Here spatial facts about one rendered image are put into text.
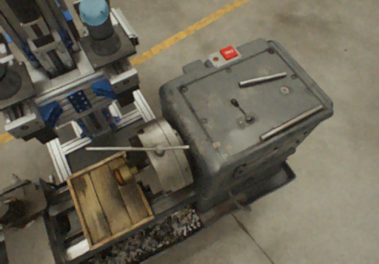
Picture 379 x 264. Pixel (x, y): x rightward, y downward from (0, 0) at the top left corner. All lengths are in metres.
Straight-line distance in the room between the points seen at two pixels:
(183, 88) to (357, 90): 2.26
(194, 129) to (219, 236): 1.30
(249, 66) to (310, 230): 1.51
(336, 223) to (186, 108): 1.72
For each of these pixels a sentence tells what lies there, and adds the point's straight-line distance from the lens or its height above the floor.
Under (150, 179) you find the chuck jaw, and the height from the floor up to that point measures 1.10.
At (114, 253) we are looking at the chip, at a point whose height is 0.59.
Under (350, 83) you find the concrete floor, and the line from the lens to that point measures 3.11.
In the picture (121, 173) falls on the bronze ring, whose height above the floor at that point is 1.12.
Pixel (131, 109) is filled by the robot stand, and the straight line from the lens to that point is 2.30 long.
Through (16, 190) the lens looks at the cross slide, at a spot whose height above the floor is 0.97.
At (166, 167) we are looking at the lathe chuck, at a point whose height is 1.20.
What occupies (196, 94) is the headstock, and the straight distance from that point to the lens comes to 1.07.
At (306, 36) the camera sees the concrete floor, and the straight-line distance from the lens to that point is 3.34.
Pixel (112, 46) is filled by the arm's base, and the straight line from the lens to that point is 1.35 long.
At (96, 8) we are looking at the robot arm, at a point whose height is 1.39.
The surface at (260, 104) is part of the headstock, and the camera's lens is 1.08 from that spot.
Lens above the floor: 2.14
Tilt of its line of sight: 63 degrees down
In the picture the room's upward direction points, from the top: straight up
